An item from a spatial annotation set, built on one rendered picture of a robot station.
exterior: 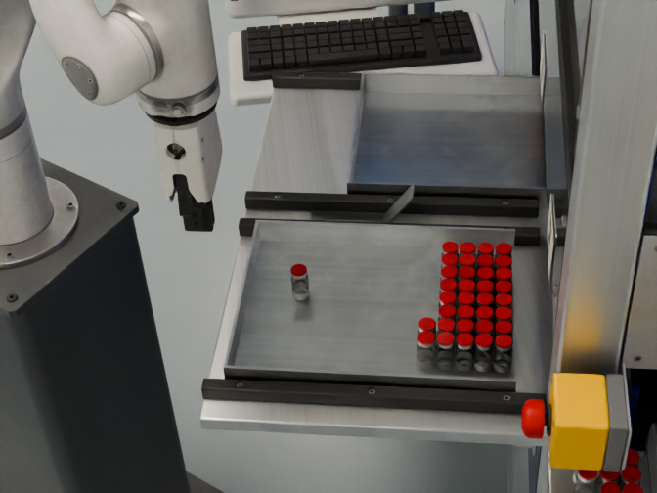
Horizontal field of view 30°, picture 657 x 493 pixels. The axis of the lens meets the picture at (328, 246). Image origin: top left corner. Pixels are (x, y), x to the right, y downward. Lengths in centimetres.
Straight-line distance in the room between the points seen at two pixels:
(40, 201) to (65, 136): 166
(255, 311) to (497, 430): 35
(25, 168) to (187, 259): 130
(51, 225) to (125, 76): 63
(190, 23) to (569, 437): 55
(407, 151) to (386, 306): 31
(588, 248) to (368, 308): 43
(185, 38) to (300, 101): 72
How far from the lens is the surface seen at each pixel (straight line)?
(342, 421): 143
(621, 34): 104
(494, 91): 188
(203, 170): 126
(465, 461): 250
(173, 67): 119
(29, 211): 171
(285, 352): 150
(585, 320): 126
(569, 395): 126
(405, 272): 159
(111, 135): 335
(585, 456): 128
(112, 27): 115
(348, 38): 211
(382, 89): 189
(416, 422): 143
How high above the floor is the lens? 199
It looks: 43 degrees down
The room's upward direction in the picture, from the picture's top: 4 degrees counter-clockwise
